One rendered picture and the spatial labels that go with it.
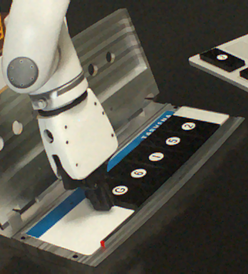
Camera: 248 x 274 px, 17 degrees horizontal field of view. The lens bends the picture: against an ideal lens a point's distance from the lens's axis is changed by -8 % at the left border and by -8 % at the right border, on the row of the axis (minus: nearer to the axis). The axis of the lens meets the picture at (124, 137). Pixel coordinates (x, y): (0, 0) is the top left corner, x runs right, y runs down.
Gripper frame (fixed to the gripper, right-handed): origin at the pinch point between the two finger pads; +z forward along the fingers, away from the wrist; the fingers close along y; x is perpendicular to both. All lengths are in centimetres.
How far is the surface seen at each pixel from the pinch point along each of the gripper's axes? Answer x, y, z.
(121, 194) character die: -0.7, 3.3, 1.7
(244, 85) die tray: 0.4, 44.5, 3.8
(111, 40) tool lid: 11.1, 25.6, -14.6
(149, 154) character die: 1.8, 14.4, 1.3
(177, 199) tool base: -6.8, 7.6, 5.3
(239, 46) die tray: 10, 61, 2
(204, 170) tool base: -6.8, 15.7, 5.2
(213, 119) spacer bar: -2.7, 27.3, 2.2
